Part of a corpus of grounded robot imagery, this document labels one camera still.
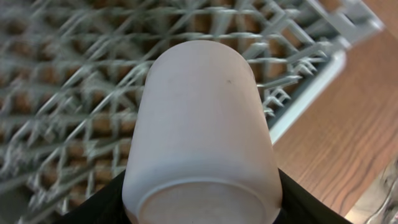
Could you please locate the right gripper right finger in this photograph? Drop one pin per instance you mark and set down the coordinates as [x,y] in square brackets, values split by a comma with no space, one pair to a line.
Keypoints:
[301,207]

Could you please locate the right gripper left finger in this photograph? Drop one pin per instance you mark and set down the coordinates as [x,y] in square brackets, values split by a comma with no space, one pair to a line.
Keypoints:
[104,207]

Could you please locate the white cup pink inside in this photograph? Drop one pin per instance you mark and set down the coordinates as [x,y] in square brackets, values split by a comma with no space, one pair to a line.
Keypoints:
[201,150]

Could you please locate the grey plastic dishwasher rack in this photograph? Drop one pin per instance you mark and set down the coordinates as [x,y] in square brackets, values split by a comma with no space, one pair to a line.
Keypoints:
[73,72]

